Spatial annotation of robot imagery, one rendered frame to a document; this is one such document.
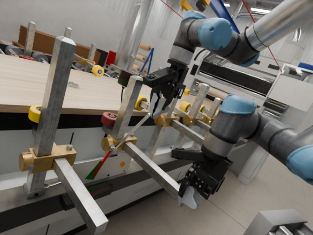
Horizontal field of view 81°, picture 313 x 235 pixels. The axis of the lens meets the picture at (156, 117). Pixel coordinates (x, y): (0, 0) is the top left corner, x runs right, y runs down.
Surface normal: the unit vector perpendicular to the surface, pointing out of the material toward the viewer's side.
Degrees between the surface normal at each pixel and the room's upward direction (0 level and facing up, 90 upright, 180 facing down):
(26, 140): 90
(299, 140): 57
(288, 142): 72
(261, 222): 90
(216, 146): 90
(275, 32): 131
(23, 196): 0
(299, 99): 90
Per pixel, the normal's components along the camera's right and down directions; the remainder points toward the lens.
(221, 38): 0.37, 0.41
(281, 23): -0.61, 0.53
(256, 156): -0.64, -0.01
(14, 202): 0.36, -0.89
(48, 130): 0.69, 0.45
